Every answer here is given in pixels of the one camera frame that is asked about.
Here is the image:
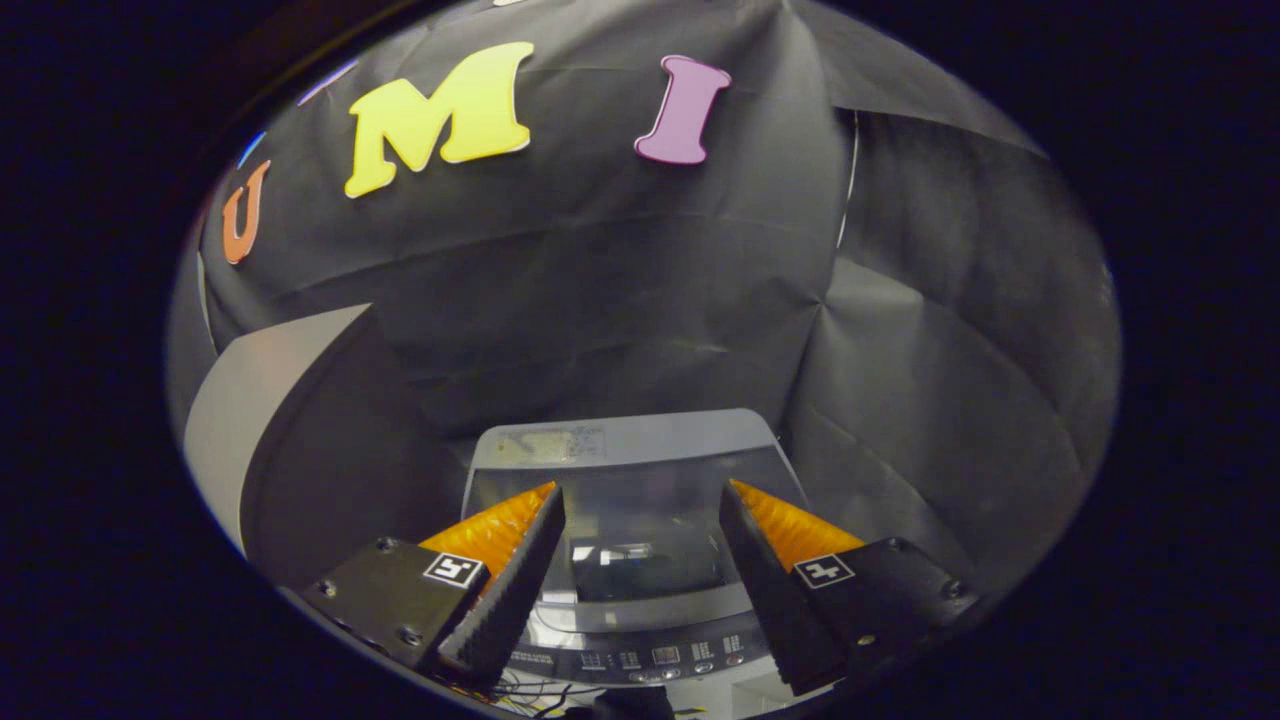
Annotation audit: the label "light grey cabinet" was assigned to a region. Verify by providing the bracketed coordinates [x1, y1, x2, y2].
[183, 303, 476, 591]

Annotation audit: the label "grey washing machine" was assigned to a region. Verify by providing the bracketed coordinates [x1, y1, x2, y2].
[460, 408, 813, 691]

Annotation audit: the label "dark glass washing machine lid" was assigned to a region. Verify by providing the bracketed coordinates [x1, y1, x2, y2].
[466, 445, 806, 613]

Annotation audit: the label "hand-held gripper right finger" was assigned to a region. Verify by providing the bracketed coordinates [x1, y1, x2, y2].
[719, 479, 977, 697]

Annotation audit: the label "tangled black cables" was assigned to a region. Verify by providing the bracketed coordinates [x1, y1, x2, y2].
[493, 668, 603, 720]

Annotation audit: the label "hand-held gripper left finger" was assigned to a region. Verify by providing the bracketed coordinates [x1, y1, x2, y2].
[299, 482, 567, 692]

